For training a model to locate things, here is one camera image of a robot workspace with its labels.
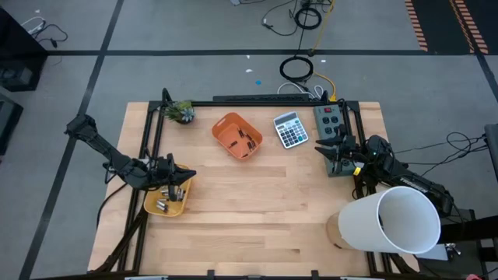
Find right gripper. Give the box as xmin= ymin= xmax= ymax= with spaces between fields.
xmin=314 ymin=123 xmax=370 ymax=177

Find grey desk calculator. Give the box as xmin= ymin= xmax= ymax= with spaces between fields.
xmin=273 ymin=111 xmax=310 ymax=150

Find black mat orange striped edges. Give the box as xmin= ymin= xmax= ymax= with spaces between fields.
xmin=404 ymin=0 xmax=498 ymax=55

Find black loose floor cables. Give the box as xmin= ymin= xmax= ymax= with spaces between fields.
xmin=392 ymin=131 xmax=489 ymax=186

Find yellow plastic bin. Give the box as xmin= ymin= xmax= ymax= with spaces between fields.
xmin=142 ymin=163 xmax=192 ymax=218

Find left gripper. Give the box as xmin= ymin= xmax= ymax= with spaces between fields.
xmin=149 ymin=152 xmax=198 ymax=192

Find white floor cable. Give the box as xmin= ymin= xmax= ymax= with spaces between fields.
xmin=276 ymin=81 xmax=324 ymax=100

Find black cabinet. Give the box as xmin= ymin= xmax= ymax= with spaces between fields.
xmin=0 ymin=7 xmax=50 ymax=93

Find small potted succulent plant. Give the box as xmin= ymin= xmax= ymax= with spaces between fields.
xmin=163 ymin=100 xmax=197 ymax=125

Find black floor cable bundle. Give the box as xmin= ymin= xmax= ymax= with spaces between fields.
xmin=261 ymin=0 xmax=300 ymax=37

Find orange plastic bin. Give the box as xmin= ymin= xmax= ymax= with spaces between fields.
xmin=212 ymin=112 xmax=264 ymax=161

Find black side table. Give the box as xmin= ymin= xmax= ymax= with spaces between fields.
xmin=435 ymin=205 xmax=498 ymax=280

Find metal clamp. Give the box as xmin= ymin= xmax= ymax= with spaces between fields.
xmin=444 ymin=242 xmax=463 ymax=261

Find black floor cable with plug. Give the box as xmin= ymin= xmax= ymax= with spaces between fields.
xmin=21 ymin=15 xmax=69 ymax=50

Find black box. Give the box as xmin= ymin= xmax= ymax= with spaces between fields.
xmin=0 ymin=93 xmax=24 ymax=156

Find white paper sheet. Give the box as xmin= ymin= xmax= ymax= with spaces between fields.
xmin=415 ymin=243 xmax=449 ymax=262

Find black coiled cable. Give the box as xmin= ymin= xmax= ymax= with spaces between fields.
xmin=279 ymin=56 xmax=314 ymax=82
xmin=293 ymin=6 xmax=323 ymax=30

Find black aluminium table frame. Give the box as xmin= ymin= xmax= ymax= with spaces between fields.
xmin=93 ymin=87 xmax=421 ymax=280

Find grey power strip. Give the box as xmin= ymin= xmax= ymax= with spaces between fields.
xmin=313 ymin=103 xmax=357 ymax=178

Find black long bar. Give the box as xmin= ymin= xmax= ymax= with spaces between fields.
xmin=212 ymin=93 xmax=310 ymax=103

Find yellow floor cable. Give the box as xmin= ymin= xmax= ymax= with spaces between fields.
xmin=310 ymin=0 xmax=338 ymax=103

